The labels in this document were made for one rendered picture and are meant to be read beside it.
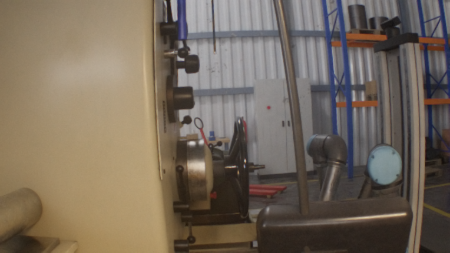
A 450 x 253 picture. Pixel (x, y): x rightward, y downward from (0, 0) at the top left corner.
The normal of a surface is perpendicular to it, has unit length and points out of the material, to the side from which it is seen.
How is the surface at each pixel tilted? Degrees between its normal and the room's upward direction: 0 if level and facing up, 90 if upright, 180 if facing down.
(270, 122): 90
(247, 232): 90
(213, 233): 90
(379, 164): 82
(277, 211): 20
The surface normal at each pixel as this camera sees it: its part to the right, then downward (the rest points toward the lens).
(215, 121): 0.04, 0.04
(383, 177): -0.36, -0.07
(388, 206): -0.12, -0.92
